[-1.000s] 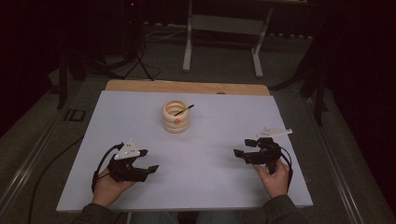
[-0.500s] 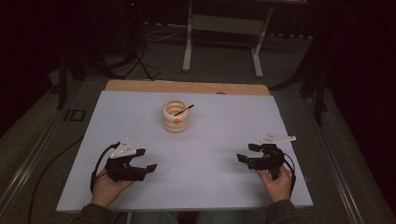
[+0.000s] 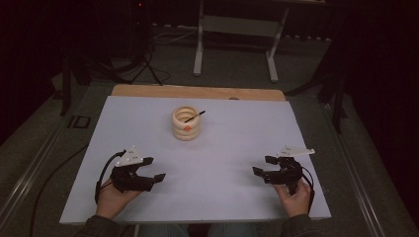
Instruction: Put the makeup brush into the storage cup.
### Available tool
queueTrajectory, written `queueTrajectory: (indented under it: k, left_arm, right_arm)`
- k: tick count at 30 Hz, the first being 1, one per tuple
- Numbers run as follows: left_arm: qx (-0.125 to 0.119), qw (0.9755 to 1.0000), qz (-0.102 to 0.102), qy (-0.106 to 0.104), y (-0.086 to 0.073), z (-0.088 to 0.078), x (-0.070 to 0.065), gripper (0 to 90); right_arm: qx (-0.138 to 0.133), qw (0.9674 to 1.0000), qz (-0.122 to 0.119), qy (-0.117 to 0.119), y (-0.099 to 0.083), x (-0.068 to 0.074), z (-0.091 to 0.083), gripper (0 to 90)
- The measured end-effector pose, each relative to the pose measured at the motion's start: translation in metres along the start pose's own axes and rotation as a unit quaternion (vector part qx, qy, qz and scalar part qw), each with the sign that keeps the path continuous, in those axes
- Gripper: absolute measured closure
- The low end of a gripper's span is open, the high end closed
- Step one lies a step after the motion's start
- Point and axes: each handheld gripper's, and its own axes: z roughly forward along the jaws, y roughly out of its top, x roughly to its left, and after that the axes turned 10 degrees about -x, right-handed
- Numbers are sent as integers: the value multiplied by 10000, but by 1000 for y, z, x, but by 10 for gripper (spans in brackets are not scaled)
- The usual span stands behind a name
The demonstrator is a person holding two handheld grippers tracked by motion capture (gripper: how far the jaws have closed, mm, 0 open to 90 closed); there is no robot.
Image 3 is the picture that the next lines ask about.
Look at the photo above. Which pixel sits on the black pen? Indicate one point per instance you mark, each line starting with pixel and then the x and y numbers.
pixel 195 116

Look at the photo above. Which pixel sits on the metal floor rail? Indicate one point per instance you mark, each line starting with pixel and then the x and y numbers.
pixel 26 179
pixel 355 174

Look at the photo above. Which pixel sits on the wooden table board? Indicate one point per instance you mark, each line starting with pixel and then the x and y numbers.
pixel 197 92

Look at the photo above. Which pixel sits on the person's left hand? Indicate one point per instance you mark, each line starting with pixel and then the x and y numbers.
pixel 113 200

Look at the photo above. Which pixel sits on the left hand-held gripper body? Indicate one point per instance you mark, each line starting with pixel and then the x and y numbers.
pixel 130 158

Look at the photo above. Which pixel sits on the white metal desk frame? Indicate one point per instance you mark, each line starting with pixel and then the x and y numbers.
pixel 237 26

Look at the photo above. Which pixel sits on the black metal stand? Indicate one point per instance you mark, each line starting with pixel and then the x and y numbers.
pixel 337 105
pixel 66 85

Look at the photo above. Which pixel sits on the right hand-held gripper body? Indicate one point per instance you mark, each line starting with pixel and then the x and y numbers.
pixel 286 173

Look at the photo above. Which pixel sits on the black tripod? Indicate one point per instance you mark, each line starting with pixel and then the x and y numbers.
pixel 141 39

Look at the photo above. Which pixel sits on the person's right hand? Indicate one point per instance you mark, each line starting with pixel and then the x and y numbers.
pixel 294 202

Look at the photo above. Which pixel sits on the cream ribbed pen holder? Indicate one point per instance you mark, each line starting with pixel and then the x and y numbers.
pixel 185 128

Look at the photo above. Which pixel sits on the black rectangular floor frame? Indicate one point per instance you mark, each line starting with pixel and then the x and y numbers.
pixel 79 121

